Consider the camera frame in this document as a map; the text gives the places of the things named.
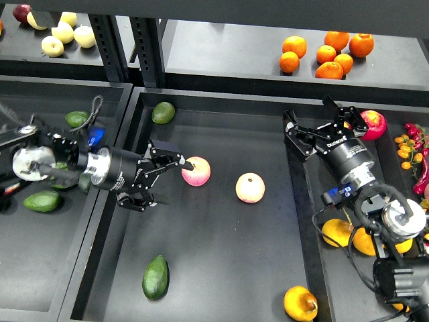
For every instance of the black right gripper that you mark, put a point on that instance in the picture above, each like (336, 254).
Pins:
(348, 159)

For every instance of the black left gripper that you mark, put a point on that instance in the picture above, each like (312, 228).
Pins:
(114, 169)

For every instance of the dark green avocado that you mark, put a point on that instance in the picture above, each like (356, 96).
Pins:
(156, 278)

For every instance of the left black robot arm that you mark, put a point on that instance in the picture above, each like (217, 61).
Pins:
(39, 154)

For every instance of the green avocado at tray corner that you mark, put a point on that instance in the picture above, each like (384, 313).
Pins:
(163, 113)

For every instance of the green avocado top left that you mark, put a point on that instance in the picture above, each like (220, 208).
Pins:
(76, 118)

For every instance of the green avocado middle cluster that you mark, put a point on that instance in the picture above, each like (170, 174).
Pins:
(63, 186)

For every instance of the green avocado lower left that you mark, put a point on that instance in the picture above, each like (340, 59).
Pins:
(43, 201)

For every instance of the pale yellow pear right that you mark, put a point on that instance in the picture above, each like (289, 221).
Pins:
(84, 36)

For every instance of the pale yellow pear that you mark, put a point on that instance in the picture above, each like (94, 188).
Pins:
(52, 46)
(64, 32)
(69, 17)
(84, 36)

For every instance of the pale yellow pear front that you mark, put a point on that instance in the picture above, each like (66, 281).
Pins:
(52, 46)

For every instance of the pale yellow pear middle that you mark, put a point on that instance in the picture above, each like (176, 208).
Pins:
(64, 32)

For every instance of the pale yellow pear back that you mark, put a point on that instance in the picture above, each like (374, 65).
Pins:
(69, 17)

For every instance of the pale yellow pear half hidden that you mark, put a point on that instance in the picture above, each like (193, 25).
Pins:
(31, 20)

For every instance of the pink red apple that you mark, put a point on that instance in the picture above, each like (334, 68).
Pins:
(201, 171)

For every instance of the bright red apple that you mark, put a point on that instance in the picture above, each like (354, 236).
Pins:
(376, 124)

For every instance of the orange front bottom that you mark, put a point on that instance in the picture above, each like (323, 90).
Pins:
(329, 70)

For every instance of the orange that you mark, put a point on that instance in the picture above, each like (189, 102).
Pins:
(361, 45)
(289, 62)
(296, 44)
(337, 40)
(329, 70)

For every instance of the orange right small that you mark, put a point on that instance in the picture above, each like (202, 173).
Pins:
(345, 61)

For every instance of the orange small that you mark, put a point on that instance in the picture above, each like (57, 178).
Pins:
(345, 61)
(325, 53)

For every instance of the orange centre small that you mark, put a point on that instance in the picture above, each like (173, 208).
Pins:
(325, 53)

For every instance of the orange lower left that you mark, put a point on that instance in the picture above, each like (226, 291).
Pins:
(289, 62)

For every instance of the cherry tomato bunch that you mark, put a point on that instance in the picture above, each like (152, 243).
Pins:
(412, 146)

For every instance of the orange top centre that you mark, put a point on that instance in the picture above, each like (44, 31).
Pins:
(337, 40)

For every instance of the orange top left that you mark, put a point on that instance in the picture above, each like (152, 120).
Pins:
(296, 44)

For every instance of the orange top right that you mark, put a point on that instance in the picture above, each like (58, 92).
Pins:
(361, 45)

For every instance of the pale pink yellow apple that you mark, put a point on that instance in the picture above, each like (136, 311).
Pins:
(250, 187)

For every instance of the black centre tray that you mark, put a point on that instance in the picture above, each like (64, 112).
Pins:
(228, 260)

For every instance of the black tray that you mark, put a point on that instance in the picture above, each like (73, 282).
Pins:
(228, 260)
(39, 250)
(335, 201)

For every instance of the red chili pepper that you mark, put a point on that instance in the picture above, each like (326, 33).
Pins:
(422, 182)

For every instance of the black left tray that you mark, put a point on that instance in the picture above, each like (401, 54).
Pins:
(39, 250)

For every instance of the black shelf upright right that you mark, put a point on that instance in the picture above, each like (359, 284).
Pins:
(148, 47)

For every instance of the black shelf upright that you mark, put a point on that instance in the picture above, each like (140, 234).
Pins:
(148, 47)
(110, 47)

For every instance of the black right tray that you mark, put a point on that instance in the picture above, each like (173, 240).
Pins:
(335, 201)

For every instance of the black shelf upright left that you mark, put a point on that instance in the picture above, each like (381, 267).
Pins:
(110, 47)

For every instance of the dark red apple on shelf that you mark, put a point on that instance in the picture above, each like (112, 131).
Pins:
(20, 13)

